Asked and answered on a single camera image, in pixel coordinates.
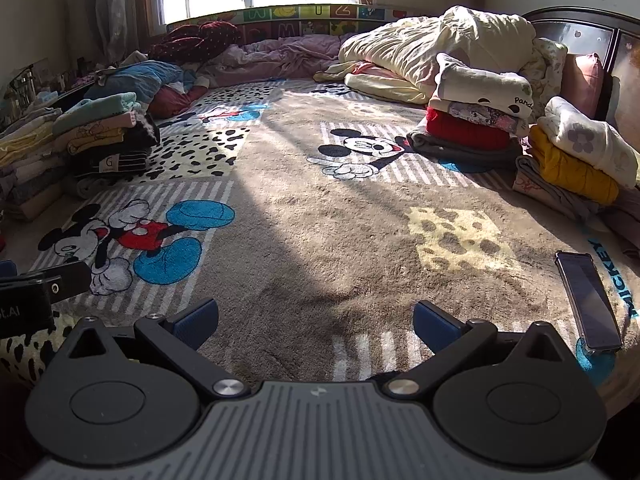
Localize stack of folded clothes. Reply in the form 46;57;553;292
0;107;76;221

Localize grey pink folded garment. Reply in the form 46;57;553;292
512;155;608;223

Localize mustard yellow folded garment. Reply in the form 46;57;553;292
527;125;621;206

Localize yellow printed folded garment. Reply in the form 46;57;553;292
67;127;126;157

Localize sheer curtain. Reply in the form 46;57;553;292
65;0;151;61

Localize pink crumpled duvet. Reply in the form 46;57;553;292
200;35;351;90

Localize colourful alphabet foam mat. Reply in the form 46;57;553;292
167;4;436;42

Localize pink pillow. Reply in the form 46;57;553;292
562;52;608;121

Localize dark cluttered side table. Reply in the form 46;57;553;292
0;57;101;108

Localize dark wooden headboard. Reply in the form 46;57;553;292
522;7;640;161

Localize black striped folded garment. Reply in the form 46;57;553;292
75;152;151;182

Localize purple printed folded garment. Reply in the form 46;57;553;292
446;101;531;137

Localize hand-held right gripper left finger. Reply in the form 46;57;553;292
52;299;251;403

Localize pale yellow pillow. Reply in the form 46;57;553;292
345;72;432;107

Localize white panda print garment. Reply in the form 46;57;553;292
430;52;536;121

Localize black fuzzy folded garment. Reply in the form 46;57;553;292
75;112;161;171

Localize teal folded garment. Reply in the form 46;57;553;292
52;92;146;136

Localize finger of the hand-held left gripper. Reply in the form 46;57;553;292
0;261;93;306

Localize cartoon mouse printed blanket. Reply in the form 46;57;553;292
0;77;640;411

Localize floral white pillow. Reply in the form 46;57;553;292
520;37;569;111

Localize blue pillow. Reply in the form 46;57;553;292
97;60;198;103

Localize black smartphone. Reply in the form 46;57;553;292
555;250;623;356

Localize cream crumpled quilt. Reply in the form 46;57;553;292
314;6;538;106

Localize dark red dotted pillow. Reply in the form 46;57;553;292
147;21;243;63

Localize white floral folded garment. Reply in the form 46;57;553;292
537;96;640;188

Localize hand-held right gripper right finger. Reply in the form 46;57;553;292
382;301;576;402

